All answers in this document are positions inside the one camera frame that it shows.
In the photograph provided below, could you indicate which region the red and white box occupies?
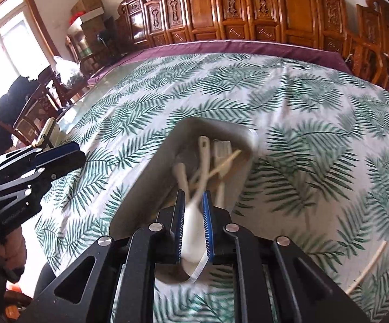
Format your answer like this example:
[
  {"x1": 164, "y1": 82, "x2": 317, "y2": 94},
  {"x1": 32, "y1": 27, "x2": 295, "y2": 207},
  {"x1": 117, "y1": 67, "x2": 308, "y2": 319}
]
[{"x1": 68, "y1": 8, "x2": 105, "y2": 28}]

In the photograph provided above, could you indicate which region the carved wooden sofa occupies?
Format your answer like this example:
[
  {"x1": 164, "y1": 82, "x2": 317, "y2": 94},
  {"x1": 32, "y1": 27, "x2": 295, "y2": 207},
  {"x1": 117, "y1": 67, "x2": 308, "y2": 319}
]
[{"x1": 115, "y1": 0, "x2": 354, "y2": 58}]

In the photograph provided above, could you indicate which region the window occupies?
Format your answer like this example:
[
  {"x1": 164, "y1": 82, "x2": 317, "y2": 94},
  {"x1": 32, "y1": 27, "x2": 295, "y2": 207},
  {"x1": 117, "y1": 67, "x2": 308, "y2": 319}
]
[{"x1": 0, "y1": 0, "x2": 58, "y2": 115}]

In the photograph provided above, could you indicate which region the brown cardboard box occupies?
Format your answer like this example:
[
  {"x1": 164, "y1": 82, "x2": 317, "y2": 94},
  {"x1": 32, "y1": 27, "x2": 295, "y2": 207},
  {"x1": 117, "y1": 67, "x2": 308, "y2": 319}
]
[{"x1": 80, "y1": 17, "x2": 108, "y2": 43}]

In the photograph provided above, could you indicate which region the person's left hand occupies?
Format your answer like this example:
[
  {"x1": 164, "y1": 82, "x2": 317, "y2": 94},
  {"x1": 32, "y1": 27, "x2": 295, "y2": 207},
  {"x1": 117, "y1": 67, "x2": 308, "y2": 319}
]
[{"x1": 0, "y1": 228, "x2": 27, "y2": 284}]

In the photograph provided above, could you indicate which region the wooden chopstick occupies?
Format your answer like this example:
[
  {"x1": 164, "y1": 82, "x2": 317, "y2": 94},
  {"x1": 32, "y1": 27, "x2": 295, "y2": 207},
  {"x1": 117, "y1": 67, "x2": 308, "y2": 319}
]
[
  {"x1": 346, "y1": 241, "x2": 389, "y2": 295},
  {"x1": 188, "y1": 149, "x2": 242, "y2": 189}
]

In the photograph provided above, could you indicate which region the cream plastic spoon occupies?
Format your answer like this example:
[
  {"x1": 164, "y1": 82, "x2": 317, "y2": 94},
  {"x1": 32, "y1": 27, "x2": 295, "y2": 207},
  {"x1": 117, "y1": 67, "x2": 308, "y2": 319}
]
[{"x1": 189, "y1": 136, "x2": 212, "y2": 192}]

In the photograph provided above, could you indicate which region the purple sofa cushion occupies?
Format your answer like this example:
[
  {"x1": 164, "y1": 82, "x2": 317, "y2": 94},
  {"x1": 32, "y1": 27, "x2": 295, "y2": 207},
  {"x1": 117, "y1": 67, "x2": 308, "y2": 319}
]
[{"x1": 87, "y1": 38, "x2": 354, "y2": 87}]

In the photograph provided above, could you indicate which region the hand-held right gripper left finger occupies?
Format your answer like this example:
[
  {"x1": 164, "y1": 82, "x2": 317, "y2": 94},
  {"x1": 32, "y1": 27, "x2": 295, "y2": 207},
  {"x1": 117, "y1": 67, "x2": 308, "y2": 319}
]
[{"x1": 19, "y1": 189, "x2": 186, "y2": 323}]

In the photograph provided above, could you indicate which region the white plastic spoon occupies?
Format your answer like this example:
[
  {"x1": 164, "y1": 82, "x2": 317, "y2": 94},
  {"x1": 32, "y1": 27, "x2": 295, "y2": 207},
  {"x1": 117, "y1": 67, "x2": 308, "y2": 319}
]
[
  {"x1": 173, "y1": 162, "x2": 192, "y2": 197},
  {"x1": 181, "y1": 188, "x2": 212, "y2": 281}
]

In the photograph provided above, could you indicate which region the carved wooden armchair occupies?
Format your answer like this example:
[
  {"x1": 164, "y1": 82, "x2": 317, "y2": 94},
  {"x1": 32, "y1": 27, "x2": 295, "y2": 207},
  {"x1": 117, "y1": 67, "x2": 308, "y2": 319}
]
[{"x1": 344, "y1": 0, "x2": 389, "y2": 99}]

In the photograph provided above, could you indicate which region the grey metal tray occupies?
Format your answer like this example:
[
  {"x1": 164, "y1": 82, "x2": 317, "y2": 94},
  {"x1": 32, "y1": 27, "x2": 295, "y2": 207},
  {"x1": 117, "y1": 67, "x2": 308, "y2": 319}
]
[{"x1": 108, "y1": 117, "x2": 259, "y2": 285}]

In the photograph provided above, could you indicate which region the clear plastic bag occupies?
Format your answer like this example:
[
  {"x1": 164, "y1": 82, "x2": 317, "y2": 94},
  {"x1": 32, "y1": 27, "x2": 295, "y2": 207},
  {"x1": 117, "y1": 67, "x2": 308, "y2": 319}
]
[{"x1": 53, "y1": 55, "x2": 86, "y2": 89}]

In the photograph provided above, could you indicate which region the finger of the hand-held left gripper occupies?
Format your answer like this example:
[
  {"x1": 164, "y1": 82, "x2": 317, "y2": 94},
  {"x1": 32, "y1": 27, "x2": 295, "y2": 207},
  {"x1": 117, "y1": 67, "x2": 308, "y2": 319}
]
[
  {"x1": 0, "y1": 150, "x2": 86, "y2": 211},
  {"x1": 0, "y1": 141, "x2": 81, "y2": 177}
]

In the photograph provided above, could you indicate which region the wooden chair with black clothes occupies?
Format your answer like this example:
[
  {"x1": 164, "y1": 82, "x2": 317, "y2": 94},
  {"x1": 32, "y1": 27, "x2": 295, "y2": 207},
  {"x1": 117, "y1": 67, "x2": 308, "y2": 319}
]
[{"x1": 0, "y1": 75, "x2": 43, "y2": 155}]

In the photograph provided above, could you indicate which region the cream plastic fork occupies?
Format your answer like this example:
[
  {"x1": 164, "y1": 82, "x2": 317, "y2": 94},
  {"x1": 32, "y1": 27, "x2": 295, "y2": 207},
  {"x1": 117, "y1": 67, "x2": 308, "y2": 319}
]
[{"x1": 212, "y1": 141, "x2": 233, "y2": 211}]

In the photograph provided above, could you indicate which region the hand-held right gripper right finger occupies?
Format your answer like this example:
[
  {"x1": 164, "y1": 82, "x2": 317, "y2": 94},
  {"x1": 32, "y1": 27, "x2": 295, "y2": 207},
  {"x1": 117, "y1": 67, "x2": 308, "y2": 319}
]
[{"x1": 201, "y1": 190, "x2": 383, "y2": 323}]

